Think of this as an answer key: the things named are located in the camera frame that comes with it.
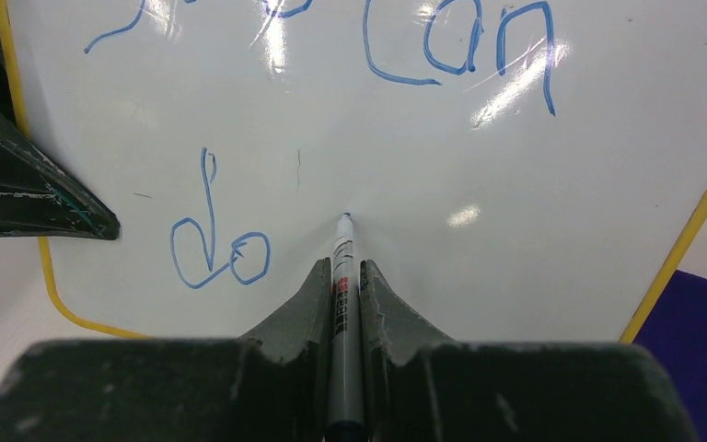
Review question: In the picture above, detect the purple towel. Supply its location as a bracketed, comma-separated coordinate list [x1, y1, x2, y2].
[634, 271, 707, 441]

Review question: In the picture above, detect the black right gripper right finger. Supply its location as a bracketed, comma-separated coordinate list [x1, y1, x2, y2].
[360, 260, 698, 441]

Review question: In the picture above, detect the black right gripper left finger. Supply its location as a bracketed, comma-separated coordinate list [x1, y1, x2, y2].
[0, 259, 331, 441]

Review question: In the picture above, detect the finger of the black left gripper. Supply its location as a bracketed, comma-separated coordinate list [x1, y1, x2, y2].
[0, 48, 120, 240]

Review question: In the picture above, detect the blue white marker pen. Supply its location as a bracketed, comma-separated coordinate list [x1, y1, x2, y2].
[324, 213, 367, 441]

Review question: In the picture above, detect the yellow framed whiteboard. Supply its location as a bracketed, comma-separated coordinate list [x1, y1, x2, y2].
[0, 1, 707, 341]

